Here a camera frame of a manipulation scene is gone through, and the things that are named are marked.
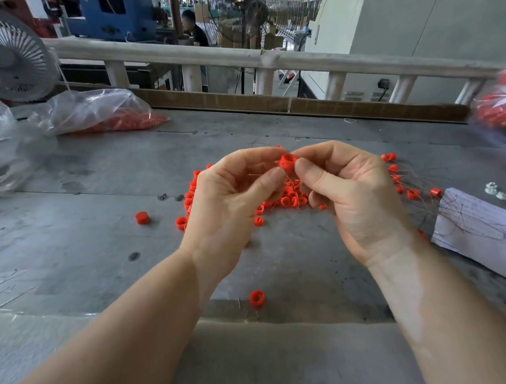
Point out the black pedestal fan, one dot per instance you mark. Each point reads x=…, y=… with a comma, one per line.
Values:
x=256, y=14

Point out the white metal railing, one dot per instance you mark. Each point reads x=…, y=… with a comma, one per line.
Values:
x=197, y=54

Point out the white paper sheet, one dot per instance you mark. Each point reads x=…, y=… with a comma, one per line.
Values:
x=493, y=241

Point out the person's right hand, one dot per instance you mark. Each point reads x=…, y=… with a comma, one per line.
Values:
x=359, y=203

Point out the blue industrial machine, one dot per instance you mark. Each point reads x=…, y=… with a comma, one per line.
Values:
x=127, y=11

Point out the white desk fan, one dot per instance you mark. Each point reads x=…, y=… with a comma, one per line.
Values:
x=4, y=53

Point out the clear bag with red pieces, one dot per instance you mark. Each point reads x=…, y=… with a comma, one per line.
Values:
x=100, y=110

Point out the brown wooden board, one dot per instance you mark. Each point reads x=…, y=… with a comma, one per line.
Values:
x=244, y=101

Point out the person's left forearm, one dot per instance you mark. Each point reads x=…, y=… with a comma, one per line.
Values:
x=91, y=355

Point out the person's right forearm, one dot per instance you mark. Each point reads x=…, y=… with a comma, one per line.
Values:
x=468, y=313

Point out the person's left hand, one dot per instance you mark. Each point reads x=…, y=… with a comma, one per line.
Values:
x=220, y=214

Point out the red industrial machine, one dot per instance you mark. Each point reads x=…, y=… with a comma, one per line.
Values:
x=1, y=6

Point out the pile of red plastic rings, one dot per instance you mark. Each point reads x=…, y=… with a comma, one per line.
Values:
x=284, y=196

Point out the small clear plastic piece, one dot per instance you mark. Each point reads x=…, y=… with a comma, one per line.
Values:
x=502, y=195
x=491, y=187

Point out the large grey machine cabinet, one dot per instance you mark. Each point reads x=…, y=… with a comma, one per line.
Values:
x=471, y=15

